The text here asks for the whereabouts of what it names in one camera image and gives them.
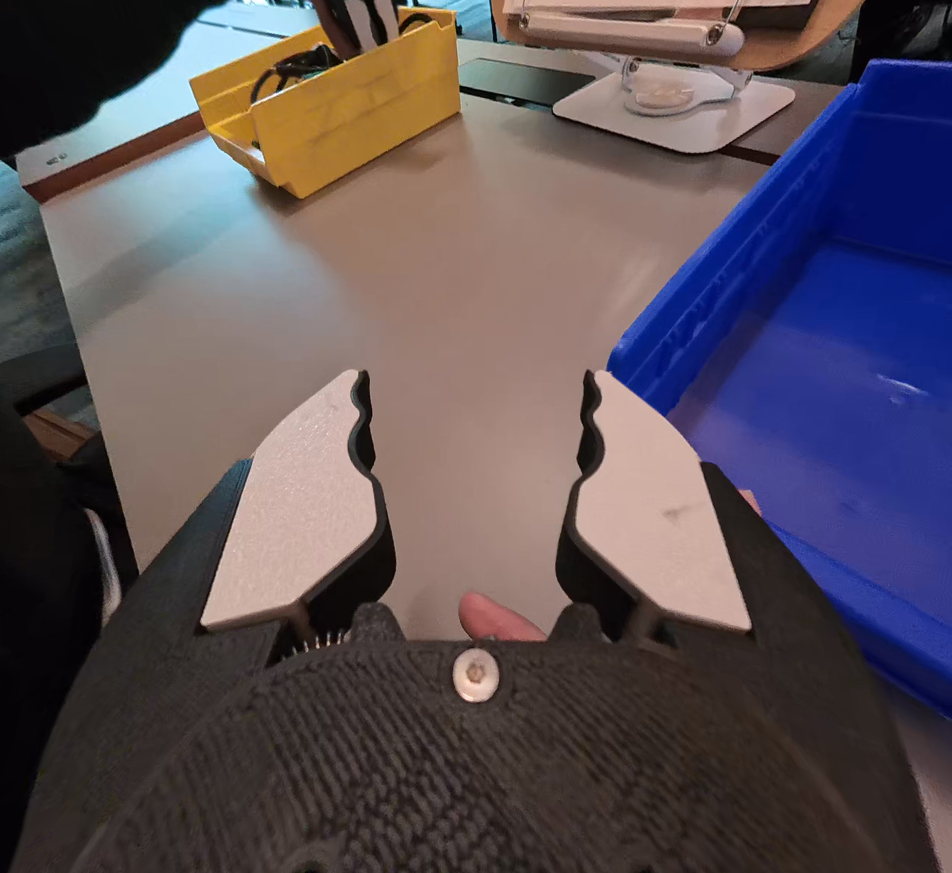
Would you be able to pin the grey desk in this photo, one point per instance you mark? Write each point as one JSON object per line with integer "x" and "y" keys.
{"x": 446, "y": 256}

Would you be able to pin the wooden document stand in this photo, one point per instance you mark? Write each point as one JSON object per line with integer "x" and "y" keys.
{"x": 669, "y": 107}

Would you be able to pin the person's dark clothing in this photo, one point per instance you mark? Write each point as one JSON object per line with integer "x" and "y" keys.
{"x": 44, "y": 590}

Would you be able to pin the yellow plastic bin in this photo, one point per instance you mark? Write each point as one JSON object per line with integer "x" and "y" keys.
{"x": 357, "y": 114}

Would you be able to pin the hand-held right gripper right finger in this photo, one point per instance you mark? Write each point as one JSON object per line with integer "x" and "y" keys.
{"x": 654, "y": 516}

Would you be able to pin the blue plastic bin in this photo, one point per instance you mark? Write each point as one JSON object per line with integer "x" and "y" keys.
{"x": 818, "y": 367}

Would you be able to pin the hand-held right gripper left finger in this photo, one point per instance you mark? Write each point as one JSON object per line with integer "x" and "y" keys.
{"x": 297, "y": 501}

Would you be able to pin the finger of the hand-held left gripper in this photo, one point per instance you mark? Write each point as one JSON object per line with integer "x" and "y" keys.
{"x": 387, "y": 10}
{"x": 364, "y": 21}

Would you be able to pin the person's right hand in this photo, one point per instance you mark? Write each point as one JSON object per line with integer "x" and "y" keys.
{"x": 498, "y": 619}

